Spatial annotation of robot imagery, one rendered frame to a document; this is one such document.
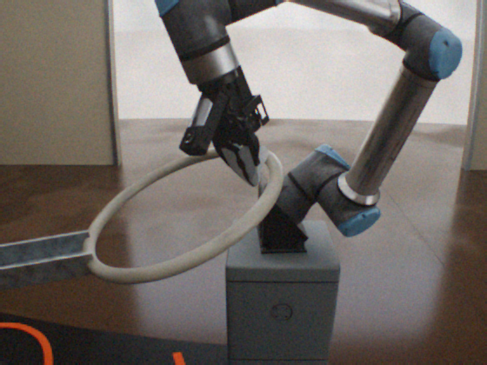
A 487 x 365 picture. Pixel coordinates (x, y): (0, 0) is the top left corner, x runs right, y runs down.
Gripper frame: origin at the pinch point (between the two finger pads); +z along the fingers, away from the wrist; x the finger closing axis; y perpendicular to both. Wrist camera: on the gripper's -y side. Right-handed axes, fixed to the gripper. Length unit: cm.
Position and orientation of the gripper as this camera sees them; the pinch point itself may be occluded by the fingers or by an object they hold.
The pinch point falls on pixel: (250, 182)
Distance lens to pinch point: 74.6
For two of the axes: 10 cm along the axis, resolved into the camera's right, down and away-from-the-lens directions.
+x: -7.8, 0.0, 6.3
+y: 5.2, -5.6, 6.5
